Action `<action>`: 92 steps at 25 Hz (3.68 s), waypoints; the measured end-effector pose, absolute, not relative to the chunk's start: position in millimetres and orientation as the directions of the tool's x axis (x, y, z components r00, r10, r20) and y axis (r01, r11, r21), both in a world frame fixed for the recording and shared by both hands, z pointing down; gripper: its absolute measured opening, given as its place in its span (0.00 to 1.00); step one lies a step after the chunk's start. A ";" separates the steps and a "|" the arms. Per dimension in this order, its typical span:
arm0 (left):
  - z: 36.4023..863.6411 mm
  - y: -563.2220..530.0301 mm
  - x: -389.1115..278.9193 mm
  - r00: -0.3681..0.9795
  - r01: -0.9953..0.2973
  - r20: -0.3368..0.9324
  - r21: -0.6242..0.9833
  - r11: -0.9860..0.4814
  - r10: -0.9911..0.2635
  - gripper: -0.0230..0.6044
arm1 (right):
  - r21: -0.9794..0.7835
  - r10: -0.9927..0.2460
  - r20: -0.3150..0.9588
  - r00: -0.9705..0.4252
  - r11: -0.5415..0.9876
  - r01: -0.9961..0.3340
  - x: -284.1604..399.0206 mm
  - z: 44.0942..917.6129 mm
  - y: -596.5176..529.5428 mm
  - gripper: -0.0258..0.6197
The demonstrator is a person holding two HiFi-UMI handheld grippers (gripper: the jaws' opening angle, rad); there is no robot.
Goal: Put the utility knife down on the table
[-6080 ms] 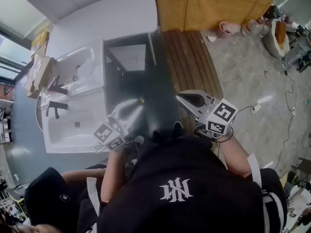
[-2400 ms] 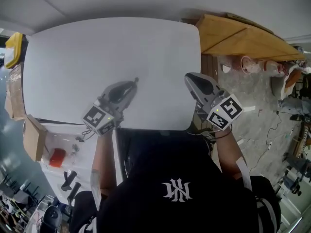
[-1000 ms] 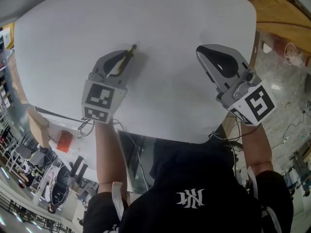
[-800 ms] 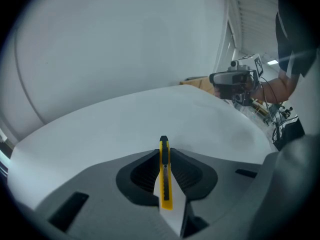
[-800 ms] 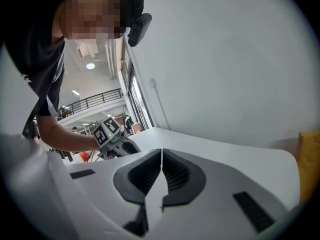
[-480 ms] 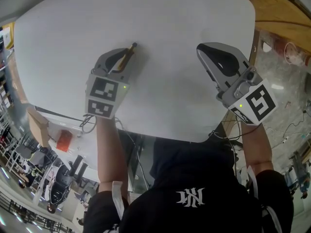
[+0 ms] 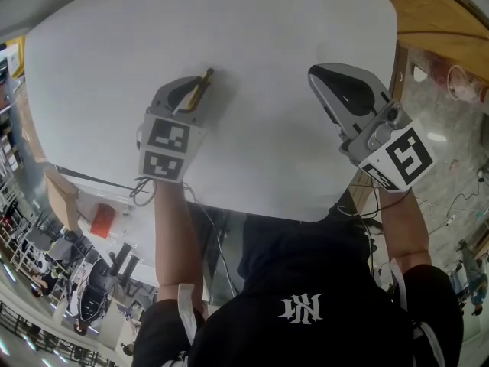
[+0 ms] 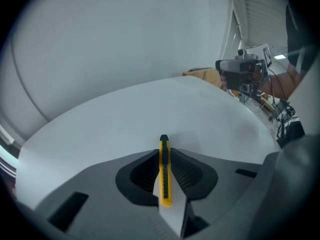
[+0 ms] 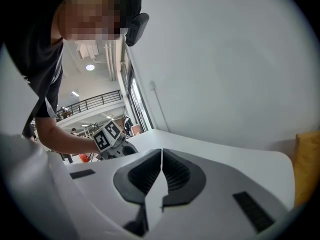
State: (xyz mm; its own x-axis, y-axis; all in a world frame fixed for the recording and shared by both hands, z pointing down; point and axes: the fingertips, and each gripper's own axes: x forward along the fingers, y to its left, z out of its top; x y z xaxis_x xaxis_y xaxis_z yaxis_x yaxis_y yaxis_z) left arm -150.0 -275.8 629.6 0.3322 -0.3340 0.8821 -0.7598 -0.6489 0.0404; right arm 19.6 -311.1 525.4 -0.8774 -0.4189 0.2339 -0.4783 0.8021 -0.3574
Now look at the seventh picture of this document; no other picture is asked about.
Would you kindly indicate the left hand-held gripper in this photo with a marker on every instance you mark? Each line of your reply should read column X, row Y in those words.
column 168, row 155

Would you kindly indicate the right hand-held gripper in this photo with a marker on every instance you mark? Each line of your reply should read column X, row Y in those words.
column 405, row 155

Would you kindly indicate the person's left forearm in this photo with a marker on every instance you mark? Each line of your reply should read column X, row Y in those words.
column 175, row 243

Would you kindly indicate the person's right forearm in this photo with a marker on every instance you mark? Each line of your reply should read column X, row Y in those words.
column 405, row 228

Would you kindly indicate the red box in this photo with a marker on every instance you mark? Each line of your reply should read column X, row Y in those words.
column 103, row 220

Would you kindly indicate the brown cardboard box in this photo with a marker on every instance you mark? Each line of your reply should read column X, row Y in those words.
column 63, row 199

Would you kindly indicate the black cylinder pair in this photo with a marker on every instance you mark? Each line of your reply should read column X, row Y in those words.
column 124, row 262

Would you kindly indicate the white table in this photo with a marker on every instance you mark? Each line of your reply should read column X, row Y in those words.
column 248, row 44

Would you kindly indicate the wooden workbench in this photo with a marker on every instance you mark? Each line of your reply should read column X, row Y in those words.
column 439, row 17

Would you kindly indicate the black and white robot machine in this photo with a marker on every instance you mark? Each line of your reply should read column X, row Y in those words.
column 93, row 289

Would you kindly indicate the person's black printed shirt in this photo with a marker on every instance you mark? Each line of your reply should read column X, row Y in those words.
column 305, row 273

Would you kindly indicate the yellow framed board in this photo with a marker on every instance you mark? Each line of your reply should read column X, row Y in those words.
column 15, row 57

